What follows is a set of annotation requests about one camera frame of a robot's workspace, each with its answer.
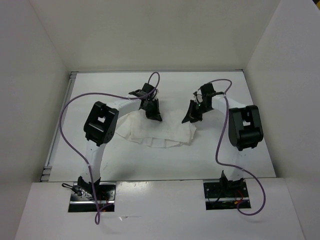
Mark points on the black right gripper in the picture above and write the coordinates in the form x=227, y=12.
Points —
x=192, y=116

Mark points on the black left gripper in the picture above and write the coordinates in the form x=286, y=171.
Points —
x=155, y=115

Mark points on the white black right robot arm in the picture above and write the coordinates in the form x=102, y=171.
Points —
x=242, y=122

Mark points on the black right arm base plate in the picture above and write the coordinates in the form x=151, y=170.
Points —
x=218, y=199

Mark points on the white fabric skirt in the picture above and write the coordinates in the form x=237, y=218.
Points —
x=170, y=132

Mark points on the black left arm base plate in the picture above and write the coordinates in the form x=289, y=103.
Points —
x=81, y=202

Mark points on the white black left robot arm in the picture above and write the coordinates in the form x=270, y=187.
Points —
x=100, y=128

